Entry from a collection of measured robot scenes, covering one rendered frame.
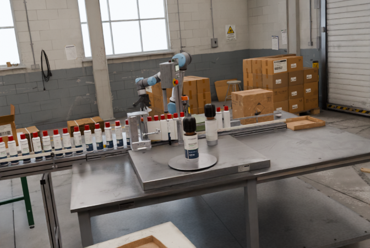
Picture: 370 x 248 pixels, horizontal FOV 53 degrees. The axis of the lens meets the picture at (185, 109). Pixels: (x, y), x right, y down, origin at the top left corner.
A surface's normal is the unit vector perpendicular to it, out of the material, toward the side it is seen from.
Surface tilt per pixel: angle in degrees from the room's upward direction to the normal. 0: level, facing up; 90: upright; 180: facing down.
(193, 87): 90
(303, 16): 90
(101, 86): 90
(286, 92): 90
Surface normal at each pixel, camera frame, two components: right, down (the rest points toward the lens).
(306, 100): 0.45, 0.12
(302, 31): -0.90, 0.15
